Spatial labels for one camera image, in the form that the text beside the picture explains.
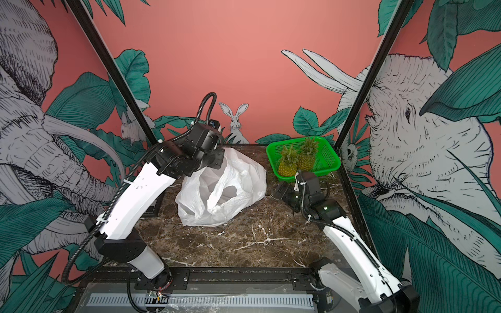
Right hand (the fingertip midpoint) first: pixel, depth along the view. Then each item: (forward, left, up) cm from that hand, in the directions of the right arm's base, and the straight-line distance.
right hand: (274, 188), depth 75 cm
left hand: (+7, +21, +14) cm, 26 cm away
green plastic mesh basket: (+33, -33, -20) cm, 51 cm away
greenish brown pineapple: (+26, -19, -11) cm, 34 cm away
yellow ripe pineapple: (+19, -8, -8) cm, 22 cm away
